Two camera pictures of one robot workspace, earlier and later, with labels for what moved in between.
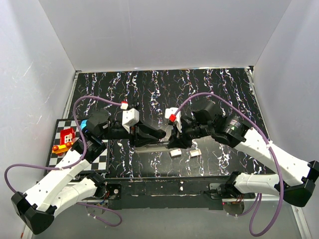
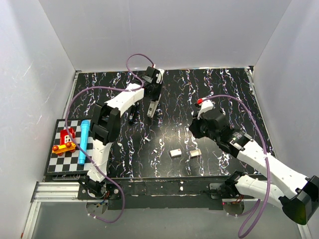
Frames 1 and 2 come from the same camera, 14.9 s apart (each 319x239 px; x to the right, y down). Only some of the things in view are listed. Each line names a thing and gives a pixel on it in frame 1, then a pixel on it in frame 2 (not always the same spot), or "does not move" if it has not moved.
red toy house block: x=67 y=135 does not move
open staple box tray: x=194 y=153 does not move
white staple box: x=175 y=153 does not move
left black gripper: x=132 y=134 to x=155 y=97
